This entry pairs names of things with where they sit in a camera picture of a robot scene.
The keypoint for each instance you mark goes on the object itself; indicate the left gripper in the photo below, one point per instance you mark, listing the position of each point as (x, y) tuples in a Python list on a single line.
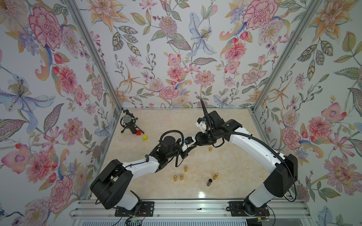
[(185, 151)]

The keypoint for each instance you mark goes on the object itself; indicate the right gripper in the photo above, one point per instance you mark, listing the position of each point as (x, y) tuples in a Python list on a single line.
[(200, 140)]

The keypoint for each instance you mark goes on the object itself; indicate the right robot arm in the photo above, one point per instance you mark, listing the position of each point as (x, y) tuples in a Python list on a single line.
[(283, 169)]

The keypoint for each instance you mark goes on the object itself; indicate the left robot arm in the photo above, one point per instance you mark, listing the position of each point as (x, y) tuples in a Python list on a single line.
[(111, 186)]

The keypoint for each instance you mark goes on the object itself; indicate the black lipstick front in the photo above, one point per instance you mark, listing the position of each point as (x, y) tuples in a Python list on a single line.
[(209, 182)]

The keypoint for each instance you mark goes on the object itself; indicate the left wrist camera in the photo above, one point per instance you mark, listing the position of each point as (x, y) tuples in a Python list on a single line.
[(189, 141)]

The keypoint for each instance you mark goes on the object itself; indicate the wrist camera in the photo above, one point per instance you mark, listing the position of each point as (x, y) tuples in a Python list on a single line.
[(189, 141), (202, 124)]

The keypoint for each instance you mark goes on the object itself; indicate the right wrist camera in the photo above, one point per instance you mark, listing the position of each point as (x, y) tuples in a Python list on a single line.
[(202, 124)]

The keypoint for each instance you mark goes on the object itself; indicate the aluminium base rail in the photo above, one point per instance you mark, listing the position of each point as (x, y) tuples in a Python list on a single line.
[(193, 212)]

